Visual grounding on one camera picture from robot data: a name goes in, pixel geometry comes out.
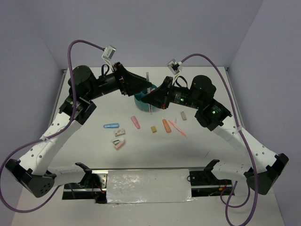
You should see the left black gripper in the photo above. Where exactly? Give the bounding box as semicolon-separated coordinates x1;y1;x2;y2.
86;62;151;100

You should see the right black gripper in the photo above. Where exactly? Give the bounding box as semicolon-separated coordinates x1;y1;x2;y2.
141;75;201;109

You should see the purple thin pen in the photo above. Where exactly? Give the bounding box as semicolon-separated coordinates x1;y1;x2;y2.
146;72;152;114

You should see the orange red thin pen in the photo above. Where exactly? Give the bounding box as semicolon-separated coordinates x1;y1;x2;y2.
168;120;187;137

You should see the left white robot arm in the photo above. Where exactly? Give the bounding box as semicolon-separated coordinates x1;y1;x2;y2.
5;63;152;198

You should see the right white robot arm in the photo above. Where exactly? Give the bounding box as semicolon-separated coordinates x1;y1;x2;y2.
142;75;289;195

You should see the teal round divided organizer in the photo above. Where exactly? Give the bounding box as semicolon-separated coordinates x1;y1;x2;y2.
134;85;157;113

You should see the yellow eraser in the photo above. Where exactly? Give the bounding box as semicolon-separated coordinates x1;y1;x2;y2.
151;126;157;133

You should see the pink translucent case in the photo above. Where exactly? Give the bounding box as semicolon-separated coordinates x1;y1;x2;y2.
131;116;141;129

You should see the blue translucent stapler case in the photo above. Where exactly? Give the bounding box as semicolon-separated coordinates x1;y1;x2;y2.
103;123;119;129

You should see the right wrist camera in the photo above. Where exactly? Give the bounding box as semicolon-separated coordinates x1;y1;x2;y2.
167;59;182;75

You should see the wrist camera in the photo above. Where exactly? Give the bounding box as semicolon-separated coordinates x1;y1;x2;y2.
102;45;116;64
167;59;182;75

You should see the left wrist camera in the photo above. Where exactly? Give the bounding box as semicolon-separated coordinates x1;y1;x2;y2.
102;45;116;64

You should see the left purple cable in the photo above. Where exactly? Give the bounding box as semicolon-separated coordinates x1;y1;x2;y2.
0;40;105;214

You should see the purple cable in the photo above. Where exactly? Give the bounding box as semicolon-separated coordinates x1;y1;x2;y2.
181;53;259;226
0;40;105;214

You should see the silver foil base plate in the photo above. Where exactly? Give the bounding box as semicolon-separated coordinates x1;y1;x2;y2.
106;169;193;204

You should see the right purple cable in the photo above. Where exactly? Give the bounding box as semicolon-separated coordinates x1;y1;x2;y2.
181;53;259;226

